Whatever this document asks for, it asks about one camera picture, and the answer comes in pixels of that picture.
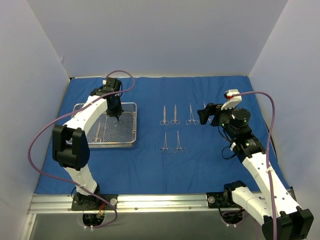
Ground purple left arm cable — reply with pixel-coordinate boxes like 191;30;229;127
27;69;136;230

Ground aluminium front rail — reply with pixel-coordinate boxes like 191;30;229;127
27;193;239;214

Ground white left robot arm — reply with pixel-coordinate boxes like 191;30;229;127
52;77;123;210

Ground steel wire mesh basket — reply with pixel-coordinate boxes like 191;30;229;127
65;99;137;149

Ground steel forceps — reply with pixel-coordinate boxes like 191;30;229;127
185;103;199;126

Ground small steel hemostat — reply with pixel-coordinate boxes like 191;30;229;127
159;132;172;154

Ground short steel scissors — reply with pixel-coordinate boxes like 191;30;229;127
113;117;124;126

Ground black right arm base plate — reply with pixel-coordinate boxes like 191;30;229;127
206;192;242;209

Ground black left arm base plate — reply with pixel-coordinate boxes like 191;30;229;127
71;193;118;211

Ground steel clamp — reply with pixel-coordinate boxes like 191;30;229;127
202;101;213;125

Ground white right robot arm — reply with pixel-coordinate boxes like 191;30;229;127
197;89;314;240

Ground blue surgical wrap cloth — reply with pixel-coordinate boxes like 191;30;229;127
34;76;291;195

